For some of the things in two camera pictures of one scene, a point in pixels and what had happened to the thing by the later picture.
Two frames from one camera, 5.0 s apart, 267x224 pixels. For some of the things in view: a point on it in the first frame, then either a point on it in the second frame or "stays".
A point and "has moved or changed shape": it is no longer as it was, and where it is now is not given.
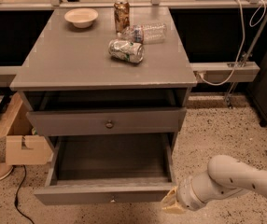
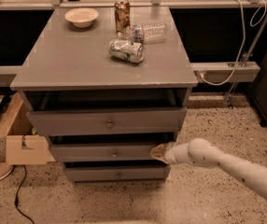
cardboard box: [22, 146] stays
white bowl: [81, 18] stays
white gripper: [185, 191] → [171, 153]
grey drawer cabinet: [112, 101] stays
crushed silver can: [129, 51] stays
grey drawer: [107, 169] has moved or changed shape
